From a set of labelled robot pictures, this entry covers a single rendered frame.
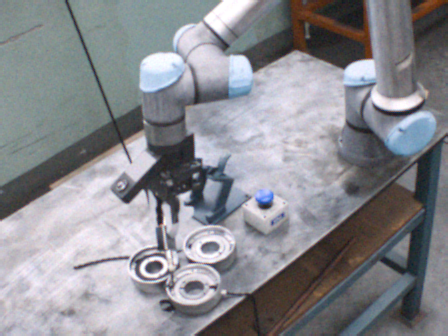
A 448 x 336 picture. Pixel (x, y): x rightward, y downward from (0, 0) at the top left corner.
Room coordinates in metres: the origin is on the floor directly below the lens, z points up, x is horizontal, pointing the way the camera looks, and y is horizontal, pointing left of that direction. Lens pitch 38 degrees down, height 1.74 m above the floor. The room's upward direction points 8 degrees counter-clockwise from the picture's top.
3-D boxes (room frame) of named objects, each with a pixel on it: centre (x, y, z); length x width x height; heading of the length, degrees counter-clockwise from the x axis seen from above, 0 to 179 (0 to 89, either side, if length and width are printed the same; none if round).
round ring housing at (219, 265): (0.91, 0.07, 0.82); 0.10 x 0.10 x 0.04
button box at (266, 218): (1.00, -0.06, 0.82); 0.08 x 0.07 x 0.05; 126
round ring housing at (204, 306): (0.81, 0.11, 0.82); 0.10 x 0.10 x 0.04
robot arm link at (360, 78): (1.19, -0.34, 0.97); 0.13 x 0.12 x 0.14; 14
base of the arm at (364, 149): (1.19, -0.33, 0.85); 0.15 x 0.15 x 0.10
